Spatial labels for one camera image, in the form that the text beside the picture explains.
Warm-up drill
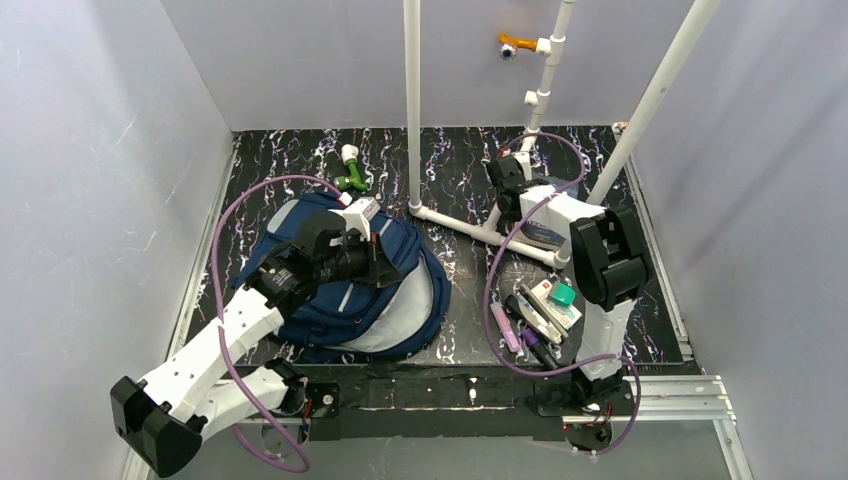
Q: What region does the green white pipe fitting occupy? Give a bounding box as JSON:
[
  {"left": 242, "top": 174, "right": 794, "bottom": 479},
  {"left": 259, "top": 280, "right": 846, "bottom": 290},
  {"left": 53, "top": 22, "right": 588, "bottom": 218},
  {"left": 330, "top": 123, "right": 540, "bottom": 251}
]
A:
[{"left": 333, "top": 144, "right": 369, "bottom": 192}]

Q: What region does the navy blue student backpack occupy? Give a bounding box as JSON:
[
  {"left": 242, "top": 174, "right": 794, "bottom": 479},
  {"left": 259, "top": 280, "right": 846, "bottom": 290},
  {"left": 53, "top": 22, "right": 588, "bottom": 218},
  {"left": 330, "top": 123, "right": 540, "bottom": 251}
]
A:
[{"left": 231, "top": 190, "right": 453, "bottom": 364}]

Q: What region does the orange tap on pipe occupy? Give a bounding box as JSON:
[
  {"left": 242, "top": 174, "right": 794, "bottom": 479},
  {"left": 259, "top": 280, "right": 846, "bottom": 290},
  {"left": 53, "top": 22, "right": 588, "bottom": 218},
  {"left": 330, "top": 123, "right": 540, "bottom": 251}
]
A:
[{"left": 498, "top": 33, "right": 538, "bottom": 52}]

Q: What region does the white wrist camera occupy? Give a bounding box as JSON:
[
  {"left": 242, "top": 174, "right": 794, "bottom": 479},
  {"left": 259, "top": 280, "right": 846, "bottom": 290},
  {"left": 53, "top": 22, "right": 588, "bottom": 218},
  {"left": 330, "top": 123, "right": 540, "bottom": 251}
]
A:
[
  {"left": 513, "top": 151, "right": 533, "bottom": 180},
  {"left": 334, "top": 192, "right": 380, "bottom": 240}
]

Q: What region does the white PVC pipe frame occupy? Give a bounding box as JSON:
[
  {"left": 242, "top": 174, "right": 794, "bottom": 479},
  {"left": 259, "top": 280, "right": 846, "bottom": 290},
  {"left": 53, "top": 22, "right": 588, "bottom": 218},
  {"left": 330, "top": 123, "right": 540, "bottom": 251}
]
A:
[{"left": 402, "top": 0, "right": 725, "bottom": 270}]

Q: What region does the transparent pencil case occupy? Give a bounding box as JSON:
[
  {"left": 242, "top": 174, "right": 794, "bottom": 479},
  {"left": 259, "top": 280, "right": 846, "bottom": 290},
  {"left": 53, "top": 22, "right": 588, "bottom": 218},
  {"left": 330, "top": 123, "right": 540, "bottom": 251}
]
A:
[{"left": 518, "top": 283, "right": 582, "bottom": 344}]

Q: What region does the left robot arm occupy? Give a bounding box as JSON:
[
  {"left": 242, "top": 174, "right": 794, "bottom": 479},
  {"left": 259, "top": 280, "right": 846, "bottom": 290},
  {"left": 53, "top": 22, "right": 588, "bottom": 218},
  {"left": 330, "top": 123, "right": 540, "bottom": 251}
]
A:
[{"left": 109, "top": 203, "right": 403, "bottom": 477}]

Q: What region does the black marker pen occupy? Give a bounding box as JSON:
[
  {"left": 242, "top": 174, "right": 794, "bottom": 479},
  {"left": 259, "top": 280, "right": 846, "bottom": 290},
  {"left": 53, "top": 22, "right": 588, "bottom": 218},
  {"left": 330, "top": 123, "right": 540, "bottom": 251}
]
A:
[{"left": 506, "top": 294, "right": 559, "bottom": 370}]

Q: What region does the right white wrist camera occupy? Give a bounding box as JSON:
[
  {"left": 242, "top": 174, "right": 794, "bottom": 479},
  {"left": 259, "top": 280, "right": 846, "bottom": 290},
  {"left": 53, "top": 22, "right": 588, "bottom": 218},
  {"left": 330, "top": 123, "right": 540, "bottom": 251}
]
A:
[{"left": 513, "top": 151, "right": 533, "bottom": 180}]

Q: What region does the Nineteen Eighty-Four blue book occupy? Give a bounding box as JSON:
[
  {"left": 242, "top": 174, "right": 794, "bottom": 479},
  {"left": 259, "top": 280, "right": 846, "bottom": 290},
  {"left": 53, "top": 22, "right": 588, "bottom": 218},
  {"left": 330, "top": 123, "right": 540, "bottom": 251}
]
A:
[{"left": 516, "top": 175, "right": 567, "bottom": 250}]

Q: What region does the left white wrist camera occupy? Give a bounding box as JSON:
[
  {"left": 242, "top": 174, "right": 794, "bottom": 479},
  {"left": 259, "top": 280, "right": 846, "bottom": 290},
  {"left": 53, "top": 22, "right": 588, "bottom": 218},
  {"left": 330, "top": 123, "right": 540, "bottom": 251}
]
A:
[{"left": 334, "top": 192, "right": 380, "bottom": 240}]

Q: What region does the green pencil sharpener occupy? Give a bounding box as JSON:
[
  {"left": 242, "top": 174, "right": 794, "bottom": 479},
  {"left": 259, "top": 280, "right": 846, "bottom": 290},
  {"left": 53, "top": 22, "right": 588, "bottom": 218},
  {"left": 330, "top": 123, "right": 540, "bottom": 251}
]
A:
[{"left": 548, "top": 282, "right": 577, "bottom": 308}]

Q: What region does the white eraser box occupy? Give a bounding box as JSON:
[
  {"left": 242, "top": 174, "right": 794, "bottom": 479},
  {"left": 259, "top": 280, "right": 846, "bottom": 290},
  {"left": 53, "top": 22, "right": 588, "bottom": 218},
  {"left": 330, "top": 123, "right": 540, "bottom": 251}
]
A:
[{"left": 531, "top": 280, "right": 554, "bottom": 300}]

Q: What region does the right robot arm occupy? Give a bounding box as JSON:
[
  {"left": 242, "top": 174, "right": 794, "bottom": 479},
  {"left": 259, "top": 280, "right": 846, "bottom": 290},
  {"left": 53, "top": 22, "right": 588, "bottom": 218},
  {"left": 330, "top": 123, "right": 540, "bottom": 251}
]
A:
[{"left": 486, "top": 155, "right": 651, "bottom": 403}]

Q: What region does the pink highlighter pen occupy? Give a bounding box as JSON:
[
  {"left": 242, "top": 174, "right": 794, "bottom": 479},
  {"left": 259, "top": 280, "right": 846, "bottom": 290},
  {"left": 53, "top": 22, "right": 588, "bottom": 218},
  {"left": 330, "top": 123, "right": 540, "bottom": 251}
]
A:
[{"left": 490, "top": 302, "right": 521, "bottom": 354}]

